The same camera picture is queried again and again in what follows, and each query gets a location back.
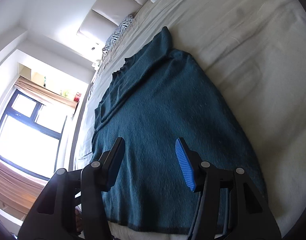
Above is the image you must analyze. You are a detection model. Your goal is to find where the white padded headboard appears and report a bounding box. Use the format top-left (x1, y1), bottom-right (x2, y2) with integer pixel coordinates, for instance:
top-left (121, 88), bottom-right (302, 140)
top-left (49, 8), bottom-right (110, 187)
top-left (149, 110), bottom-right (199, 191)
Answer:
top-left (78, 0), bottom-right (148, 42)

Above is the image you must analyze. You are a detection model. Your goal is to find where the wooden roman blind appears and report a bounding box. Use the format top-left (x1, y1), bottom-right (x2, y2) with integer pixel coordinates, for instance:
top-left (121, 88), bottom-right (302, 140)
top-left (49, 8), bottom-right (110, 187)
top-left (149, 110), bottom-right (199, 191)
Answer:
top-left (14, 76), bottom-right (78, 109)

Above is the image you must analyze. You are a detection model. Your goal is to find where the red object on shelf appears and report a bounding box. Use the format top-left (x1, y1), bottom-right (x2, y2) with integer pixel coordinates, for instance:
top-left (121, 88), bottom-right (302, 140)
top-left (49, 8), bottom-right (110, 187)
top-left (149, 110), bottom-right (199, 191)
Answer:
top-left (74, 93), bottom-right (81, 103)

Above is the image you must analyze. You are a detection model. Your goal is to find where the beige bed sheet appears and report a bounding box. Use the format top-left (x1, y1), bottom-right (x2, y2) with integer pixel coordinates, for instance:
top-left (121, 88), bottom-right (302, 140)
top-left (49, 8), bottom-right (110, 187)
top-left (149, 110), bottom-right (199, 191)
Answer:
top-left (73, 0), bottom-right (306, 236)

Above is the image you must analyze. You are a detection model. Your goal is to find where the person's left hand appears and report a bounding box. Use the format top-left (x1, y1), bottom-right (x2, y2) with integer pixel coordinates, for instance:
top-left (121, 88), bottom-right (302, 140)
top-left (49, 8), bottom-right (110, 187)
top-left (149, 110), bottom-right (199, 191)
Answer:
top-left (75, 209), bottom-right (83, 232)

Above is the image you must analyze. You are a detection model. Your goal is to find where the teal knit sweater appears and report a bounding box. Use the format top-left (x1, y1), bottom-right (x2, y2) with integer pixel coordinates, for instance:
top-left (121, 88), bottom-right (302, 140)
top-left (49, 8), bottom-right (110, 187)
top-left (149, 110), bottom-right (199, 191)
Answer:
top-left (92, 27), bottom-right (267, 235)

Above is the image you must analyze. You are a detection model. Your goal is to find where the zebra print pillow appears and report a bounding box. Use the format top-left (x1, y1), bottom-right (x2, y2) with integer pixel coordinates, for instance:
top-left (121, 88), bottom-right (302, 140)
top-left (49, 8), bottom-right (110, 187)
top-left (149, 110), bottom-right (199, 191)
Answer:
top-left (102, 14), bottom-right (134, 54)

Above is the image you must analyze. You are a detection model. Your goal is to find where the dark framed window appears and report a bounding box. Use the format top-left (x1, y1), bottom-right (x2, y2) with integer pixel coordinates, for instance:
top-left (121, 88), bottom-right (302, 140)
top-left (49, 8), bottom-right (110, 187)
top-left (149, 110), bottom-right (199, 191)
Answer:
top-left (0, 90), bottom-right (67, 180)

